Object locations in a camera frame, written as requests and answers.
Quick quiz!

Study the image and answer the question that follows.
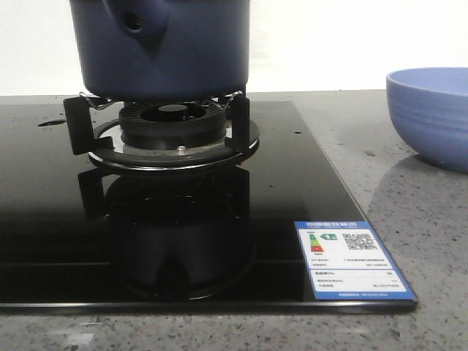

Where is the blue white energy label sticker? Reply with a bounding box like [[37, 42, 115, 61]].
[[295, 221, 416, 301]]

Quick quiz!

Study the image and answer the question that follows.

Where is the black pot support grate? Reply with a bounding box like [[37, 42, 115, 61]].
[[64, 91, 260, 173]]

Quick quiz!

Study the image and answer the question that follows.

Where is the black glass gas cooktop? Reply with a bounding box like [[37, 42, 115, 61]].
[[1, 102, 418, 314]]

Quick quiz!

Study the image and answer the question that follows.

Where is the dark blue pot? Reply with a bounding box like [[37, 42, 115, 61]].
[[70, 1, 250, 102]]

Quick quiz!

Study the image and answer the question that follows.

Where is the light blue bowl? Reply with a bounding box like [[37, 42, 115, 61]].
[[386, 67, 467, 173]]

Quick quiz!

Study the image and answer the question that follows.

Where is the black round gas burner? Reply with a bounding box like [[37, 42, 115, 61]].
[[119, 103, 226, 150]]

